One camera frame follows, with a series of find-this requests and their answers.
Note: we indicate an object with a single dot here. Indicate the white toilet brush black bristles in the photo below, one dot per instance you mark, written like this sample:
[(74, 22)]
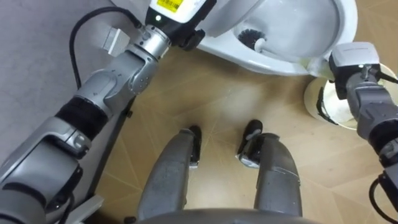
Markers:
[(251, 38)]

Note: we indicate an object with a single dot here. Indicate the robot legs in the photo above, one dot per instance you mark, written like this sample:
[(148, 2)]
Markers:
[(168, 180)]

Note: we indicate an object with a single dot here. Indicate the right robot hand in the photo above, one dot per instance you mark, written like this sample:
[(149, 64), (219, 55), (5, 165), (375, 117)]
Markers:
[(354, 60)]

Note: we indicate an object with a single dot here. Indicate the white round brush holder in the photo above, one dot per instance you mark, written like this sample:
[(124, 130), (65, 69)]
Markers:
[(341, 109)]

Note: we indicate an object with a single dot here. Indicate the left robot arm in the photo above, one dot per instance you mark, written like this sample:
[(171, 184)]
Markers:
[(115, 81)]

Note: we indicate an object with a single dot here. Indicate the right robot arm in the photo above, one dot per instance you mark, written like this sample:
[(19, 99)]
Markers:
[(373, 115)]

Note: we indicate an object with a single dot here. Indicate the white toilet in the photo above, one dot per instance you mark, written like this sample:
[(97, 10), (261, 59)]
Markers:
[(295, 25)]

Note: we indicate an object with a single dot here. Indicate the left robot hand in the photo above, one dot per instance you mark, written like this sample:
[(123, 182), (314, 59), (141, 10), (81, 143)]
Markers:
[(183, 17)]

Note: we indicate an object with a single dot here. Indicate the robot body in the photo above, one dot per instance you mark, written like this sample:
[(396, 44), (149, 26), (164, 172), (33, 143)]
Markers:
[(230, 218)]

